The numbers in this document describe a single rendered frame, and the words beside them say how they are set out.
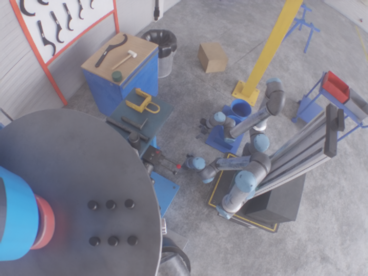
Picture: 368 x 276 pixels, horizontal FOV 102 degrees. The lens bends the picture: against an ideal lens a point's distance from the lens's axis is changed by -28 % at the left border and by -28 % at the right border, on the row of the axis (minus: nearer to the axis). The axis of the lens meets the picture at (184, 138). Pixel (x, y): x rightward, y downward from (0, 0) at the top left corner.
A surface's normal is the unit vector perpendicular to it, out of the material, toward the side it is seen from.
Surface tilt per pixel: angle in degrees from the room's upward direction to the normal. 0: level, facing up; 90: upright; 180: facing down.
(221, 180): 0
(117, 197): 0
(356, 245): 0
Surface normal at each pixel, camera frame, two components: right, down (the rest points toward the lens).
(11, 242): 0.91, 0.41
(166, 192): 0.10, -0.43
